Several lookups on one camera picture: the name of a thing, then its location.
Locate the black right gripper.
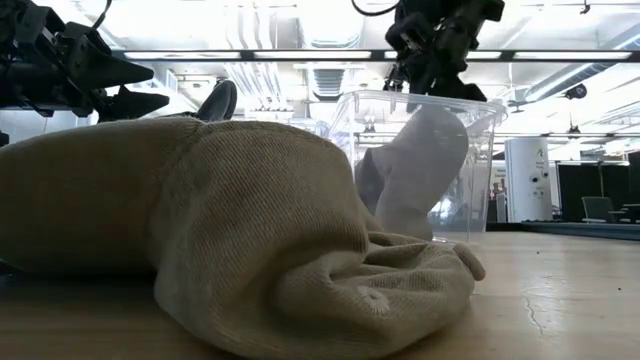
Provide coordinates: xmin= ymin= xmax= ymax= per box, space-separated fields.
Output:
xmin=382 ymin=0 xmax=506 ymax=104

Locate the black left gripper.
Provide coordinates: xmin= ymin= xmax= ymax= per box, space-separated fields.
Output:
xmin=0 ymin=0 xmax=171 ymax=124

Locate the dark grey knit hat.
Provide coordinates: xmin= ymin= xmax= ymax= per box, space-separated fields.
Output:
xmin=192 ymin=78 xmax=239 ymax=124

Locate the clear plastic bin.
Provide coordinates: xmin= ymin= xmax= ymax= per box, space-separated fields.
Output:
xmin=327 ymin=89 xmax=509 ymax=245

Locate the white round pillar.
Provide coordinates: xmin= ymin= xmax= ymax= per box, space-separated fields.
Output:
xmin=503 ymin=136 xmax=554 ymax=224

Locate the black room partition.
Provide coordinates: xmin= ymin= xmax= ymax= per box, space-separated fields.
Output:
xmin=556 ymin=160 xmax=632 ymax=222

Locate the grey office chair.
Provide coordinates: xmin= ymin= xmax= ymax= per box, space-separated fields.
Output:
xmin=580 ymin=195 xmax=629 ymax=225

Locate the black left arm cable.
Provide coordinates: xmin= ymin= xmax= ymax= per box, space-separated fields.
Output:
xmin=91 ymin=0 xmax=114 ymax=30

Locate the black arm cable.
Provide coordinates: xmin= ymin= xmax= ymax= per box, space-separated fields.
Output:
xmin=349 ymin=0 xmax=402 ymax=18
xmin=91 ymin=0 xmax=114 ymax=30

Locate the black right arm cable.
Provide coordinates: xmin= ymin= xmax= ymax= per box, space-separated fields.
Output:
xmin=349 ymin=0 xmax=402 ymax=18

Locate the black metal table frame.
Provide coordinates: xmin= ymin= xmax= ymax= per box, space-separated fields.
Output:
xmin=487 ymin=219 xmax=640 ymax=242

